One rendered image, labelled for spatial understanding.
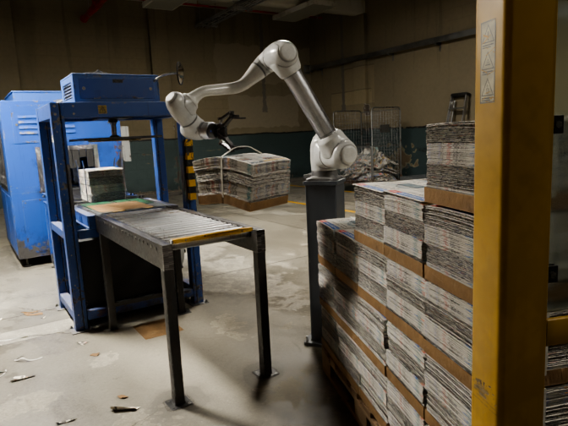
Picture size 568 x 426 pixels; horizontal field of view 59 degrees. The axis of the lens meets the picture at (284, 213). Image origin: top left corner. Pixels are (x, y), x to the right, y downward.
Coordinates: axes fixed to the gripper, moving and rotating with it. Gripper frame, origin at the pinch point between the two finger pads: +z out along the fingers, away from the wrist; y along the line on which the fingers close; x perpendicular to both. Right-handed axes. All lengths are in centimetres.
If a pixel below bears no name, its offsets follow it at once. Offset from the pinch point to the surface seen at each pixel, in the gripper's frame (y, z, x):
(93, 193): 60, -203, -43
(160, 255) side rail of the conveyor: 55, -16, 41
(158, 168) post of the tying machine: 42, -175, -88
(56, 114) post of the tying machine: -6, -150, 11
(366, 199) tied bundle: 22, 77, 16
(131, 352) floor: 136, -80, 17
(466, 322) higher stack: 40, 130, 60
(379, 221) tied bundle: 28, 86, 23
